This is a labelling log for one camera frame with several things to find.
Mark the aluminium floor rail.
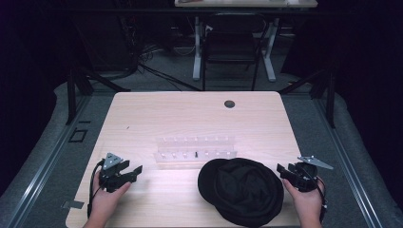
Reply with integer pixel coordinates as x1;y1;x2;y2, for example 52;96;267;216
312;96;386;228
6;94;91;228

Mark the person's left hand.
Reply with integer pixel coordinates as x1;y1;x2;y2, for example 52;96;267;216
89;172;132;223

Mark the clear acrylic rack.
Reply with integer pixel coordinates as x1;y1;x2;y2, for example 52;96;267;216
153;135;239;164

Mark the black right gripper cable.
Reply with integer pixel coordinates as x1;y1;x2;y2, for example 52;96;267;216
316;175;329;223

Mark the black cloth hat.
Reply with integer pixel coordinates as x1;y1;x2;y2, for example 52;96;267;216
197;157;285;228

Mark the person's right hand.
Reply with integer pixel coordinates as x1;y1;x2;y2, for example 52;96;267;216
281;178;325;223

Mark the bundle of floor cables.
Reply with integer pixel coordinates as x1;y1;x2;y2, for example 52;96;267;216
137;42;202;92

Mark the grey tape strip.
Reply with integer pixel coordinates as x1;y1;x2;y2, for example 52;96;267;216
61;199;86;210

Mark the black chair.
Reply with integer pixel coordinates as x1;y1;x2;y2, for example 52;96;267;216
201;12;268;92

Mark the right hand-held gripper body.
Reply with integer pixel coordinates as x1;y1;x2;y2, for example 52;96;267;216
287;155;335;193

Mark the black metal stand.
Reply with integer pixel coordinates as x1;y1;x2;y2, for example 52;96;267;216
278;66;337;129
65;66;131;125

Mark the black tape square outline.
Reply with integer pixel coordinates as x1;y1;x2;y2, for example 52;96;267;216
67;127;88;143

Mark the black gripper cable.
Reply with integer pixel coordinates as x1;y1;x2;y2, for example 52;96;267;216
86;159;106;219
316;175;329;223

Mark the white-legged desk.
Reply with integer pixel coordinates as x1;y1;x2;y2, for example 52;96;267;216
174;0;318;84

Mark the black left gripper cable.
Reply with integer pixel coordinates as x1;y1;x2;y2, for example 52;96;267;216
86;159;106;219

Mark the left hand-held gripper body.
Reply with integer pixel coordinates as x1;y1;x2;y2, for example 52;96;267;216
99;152;128;194

